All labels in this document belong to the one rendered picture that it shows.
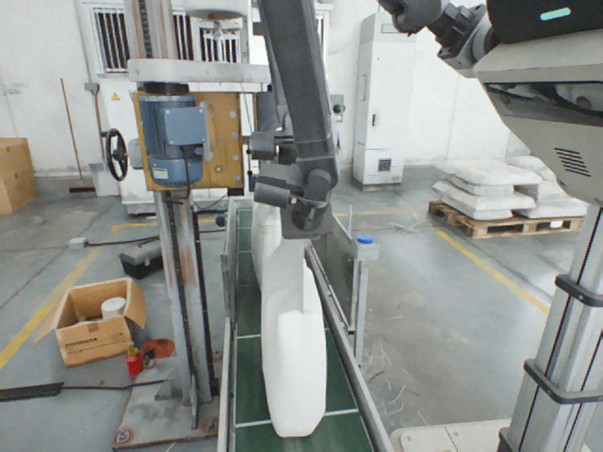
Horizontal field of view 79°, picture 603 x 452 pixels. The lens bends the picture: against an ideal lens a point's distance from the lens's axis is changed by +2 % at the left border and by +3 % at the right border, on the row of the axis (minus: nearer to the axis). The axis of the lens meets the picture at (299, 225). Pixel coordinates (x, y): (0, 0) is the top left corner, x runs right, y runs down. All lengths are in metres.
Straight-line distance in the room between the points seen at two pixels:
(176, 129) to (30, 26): 4.90
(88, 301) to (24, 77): 3.83
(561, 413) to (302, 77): 0.96
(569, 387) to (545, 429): 0.13
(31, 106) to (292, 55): 5.50
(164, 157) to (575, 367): 1.13
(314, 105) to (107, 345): 1.93
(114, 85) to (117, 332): 2.61
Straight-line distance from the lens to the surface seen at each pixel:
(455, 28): 1.00
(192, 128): 1.00
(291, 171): 0.59
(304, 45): 0.47
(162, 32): 1.32
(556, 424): 1.15
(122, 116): 4.14
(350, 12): 4.49
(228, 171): 1.27
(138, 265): 2.93
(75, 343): 2.24
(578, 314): 1.00
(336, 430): 1.27
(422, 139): 5.95
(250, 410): 1.32
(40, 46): 5.78
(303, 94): 0.49
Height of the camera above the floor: 1.35
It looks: 21 degrees down
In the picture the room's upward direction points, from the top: straight up
